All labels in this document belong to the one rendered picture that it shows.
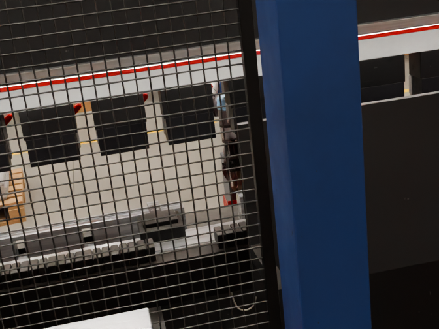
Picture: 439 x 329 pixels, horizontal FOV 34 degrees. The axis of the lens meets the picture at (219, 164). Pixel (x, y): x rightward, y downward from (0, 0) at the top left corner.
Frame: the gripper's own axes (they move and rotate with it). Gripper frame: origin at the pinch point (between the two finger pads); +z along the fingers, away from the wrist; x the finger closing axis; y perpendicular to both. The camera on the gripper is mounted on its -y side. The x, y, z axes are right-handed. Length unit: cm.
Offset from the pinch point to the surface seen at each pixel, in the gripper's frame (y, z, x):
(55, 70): 71, -57, -49
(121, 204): -230, 63, -56
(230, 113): 41, -35, -4
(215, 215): 29.6, -0.6, -11.1
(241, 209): 41.5, -4.8, -3.9
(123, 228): 44, -5, -41
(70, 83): 50, -51, -48
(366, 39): 44, -52, 39
